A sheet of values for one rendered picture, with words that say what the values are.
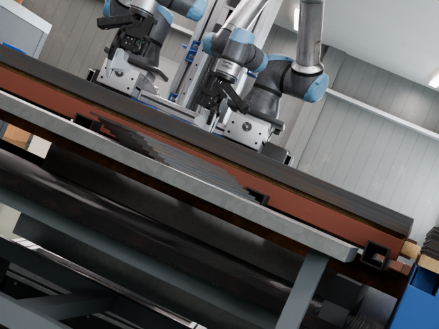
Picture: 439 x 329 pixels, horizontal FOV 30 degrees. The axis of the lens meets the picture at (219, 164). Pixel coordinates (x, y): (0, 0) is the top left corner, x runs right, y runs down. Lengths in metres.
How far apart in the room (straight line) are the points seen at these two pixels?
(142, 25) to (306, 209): 0.83
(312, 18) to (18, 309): 1.44
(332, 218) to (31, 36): 1.76
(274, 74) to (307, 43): 0.20
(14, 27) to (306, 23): 1.07
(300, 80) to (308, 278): 1.43
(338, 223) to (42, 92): 0.79
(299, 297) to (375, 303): 1.00
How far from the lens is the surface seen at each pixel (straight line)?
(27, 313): 2.06
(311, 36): 2.90
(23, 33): 3.21
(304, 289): 1.63
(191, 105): 3.16
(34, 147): 8.97
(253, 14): 2.78
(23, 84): 2.09
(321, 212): 1.84
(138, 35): 2.37
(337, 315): 1.85
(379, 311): 2.62
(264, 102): 3.01
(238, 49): 2.54
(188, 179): 1.57
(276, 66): 3.03
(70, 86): 2.03
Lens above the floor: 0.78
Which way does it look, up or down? level
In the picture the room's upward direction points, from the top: 24 degrees clockwise
